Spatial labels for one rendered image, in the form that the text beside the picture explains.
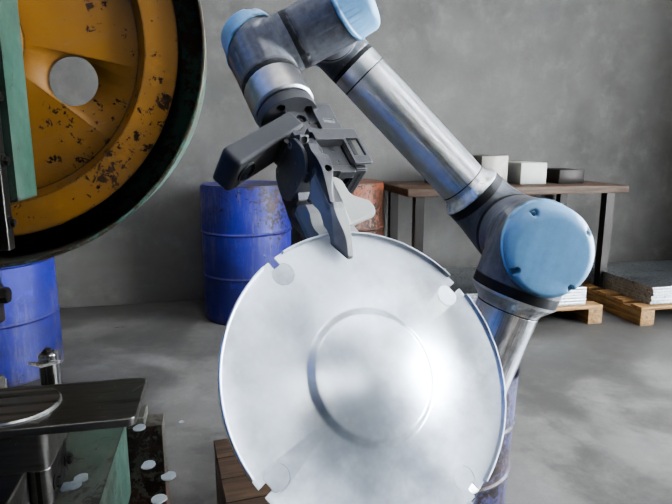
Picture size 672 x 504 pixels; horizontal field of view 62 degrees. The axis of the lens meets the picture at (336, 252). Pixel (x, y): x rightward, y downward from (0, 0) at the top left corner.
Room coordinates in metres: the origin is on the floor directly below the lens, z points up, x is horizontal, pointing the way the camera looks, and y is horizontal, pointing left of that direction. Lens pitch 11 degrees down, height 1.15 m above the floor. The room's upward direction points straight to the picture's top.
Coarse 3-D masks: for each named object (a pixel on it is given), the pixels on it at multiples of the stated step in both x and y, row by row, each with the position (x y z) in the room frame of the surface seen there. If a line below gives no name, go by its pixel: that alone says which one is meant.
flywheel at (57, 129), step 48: (48, 0) 1.10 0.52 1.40; (96, 0) 1.11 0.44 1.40; (144, 0) 1.10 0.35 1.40; (48, 48) 1.09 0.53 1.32; (96, 48) 1.11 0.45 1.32; (144, 48) 1.10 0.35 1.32; (48, 96) 1.09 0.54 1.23; (96, 96) 1.11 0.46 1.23; (144, 96) 1.09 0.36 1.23; (48, 144) 1.09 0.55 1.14; (96, 144) 1.11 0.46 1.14; (144, 144) 1.09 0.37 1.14; (48, 192) 1.06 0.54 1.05; (96, 192) 1.07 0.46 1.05
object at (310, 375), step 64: (320, 256) 0.55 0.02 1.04; (384, 256) 0.57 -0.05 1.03; (256, 320) 0.49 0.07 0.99; (320, 320) 0.51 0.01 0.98; (384, 320) 0.53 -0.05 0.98; (448, 320) 0.56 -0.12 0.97; (256, 384) 0.45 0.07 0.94; (320, 384) 0.47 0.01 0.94; (384, 384) 0.49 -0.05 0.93; (448, 384) 0.52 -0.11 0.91; (256, 448) 0.43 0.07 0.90; (320, 448) 0.44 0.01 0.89; (384, 448) 0.46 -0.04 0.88; (448, 448) 0.48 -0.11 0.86
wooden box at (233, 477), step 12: (216, 444) 1.38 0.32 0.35; (228, 444) 1.38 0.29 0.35; (216, 456) 1.33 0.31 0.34; (228, 456) 1.32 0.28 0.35; (216, 468) 1.35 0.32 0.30; (228, 468) 1.27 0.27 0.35; (240, 468) 1.27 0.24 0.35; (216, 480) 1.37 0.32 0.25; (228, 480) 1.22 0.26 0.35; (240, 480) 1.22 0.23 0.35; (228, 492) 1.17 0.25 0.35; (240, 492) 1.17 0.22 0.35; (252, 492) 1.17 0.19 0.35; (264, 492) 1.17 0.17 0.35
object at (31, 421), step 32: (64, 384) 0.81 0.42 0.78; (96, 384) 0.81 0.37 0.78; (128, 384) 0.81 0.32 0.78; (0, 416) 0.70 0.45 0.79; (32, 416) 0.70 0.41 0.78; (64, 416) 0.71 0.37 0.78; (96, 416) 0.71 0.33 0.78; (128, 416) 0.71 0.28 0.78; (0, 448) 0.69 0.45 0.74; (32, 448) 0.70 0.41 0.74; (64, 448) 0.78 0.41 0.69; (32, 480) 0.70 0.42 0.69
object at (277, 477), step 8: (272, 464) 0.42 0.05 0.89; (280, 464) 0.42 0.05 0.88; (272, 472) 0.42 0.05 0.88; (280, 472) 0.42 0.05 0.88; (288, 472) 0.42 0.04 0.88; (264, 480) 0.41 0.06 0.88; (272, 480) 0.42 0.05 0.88; (280, 480) 0.42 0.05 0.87; (288, 480) 0.42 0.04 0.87; (272, 488) 0.41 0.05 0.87; (280, 488) 0.41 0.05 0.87
